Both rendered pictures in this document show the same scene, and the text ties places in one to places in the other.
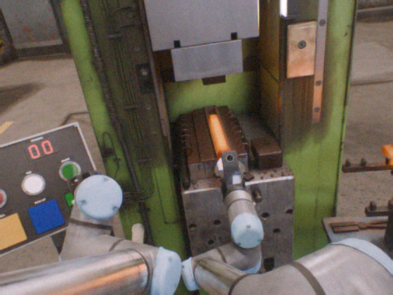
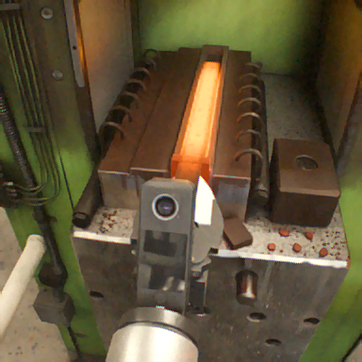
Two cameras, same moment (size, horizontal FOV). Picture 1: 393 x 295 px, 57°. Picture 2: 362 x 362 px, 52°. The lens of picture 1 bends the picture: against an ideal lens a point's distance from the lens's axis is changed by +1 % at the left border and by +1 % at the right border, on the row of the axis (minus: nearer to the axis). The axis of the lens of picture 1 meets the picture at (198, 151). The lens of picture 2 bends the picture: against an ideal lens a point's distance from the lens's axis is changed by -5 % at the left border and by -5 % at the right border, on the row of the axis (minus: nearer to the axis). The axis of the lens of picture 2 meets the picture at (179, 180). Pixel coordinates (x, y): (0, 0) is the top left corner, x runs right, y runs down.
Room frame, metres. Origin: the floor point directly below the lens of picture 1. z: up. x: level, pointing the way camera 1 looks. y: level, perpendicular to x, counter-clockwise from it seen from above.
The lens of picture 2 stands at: (0.64, -0.14, 1.30)
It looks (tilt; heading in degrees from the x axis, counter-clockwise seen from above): 41 degrees down; 10
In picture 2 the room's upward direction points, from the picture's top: straight up
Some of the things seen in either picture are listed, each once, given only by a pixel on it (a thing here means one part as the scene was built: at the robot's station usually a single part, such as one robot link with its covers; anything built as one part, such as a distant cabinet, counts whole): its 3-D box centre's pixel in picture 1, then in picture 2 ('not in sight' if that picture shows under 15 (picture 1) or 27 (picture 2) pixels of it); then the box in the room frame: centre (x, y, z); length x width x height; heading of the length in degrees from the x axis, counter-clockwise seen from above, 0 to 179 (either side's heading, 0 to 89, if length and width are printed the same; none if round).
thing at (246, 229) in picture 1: (245, 224); not in sight; (0.69, -0.09, 0.98); 0.11 x 0.08 x 0.09; 1
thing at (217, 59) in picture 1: (200, 43); not in sight; (1.22, -0.06, 1.32); 0.42 x 0.20 x 0.10; 1
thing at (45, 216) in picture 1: (46, 216); not in sight; (0.80, 0.44, 1.01); 0.07 x 0.05 x 0.07; 116
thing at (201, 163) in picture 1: (210, 138); (191, 110); (1.22, -0.06, 0.96); 0.42 x 0.20 x 0.09; 1
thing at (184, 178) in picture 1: (182, 156); (119, 138); (1.16, 0.06, 0.93); 0.40 x 0.03 x 0.03; 1
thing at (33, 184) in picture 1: (33, 184); not in sight; (0.84, 0.46, 1.09); 0.05 x 0.03 x 0.04; 91
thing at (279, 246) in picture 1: (229, 189); (215, 216); (1.23, -0.11, 0.69); 0.56 x 0.38 x 0.45; 1
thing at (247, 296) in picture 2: (257, 196); (246, 287); (0.94, -0.17, 0.87); 0.04 x 0.03 x 0.03; 1
